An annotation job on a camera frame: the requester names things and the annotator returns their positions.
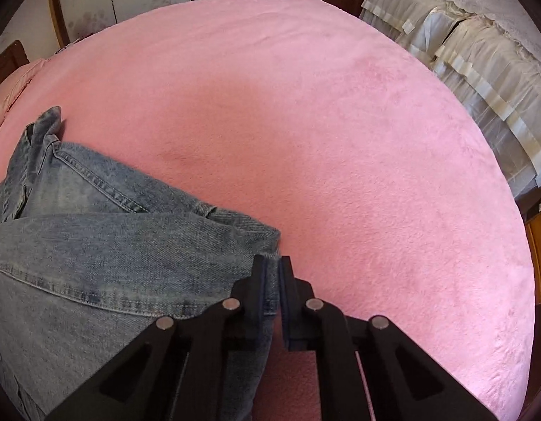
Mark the plain pink pillow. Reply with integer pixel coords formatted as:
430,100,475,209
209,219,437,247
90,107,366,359
0,59,47,141

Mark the blue denim jacket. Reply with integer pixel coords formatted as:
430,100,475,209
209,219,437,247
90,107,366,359
0,106,282,421

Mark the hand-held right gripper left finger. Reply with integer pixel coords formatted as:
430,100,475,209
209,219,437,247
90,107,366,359
45,254,275,421

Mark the pink fleece blanket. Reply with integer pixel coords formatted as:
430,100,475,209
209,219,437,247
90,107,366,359
0,0,536,421

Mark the dark wooden headboard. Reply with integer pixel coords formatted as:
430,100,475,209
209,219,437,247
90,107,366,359
0,39,30,95

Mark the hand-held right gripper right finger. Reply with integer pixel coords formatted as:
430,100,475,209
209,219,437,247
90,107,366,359
279,255,499,421

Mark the wooden nightstand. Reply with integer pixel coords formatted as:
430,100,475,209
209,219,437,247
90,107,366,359
522,184,541,303

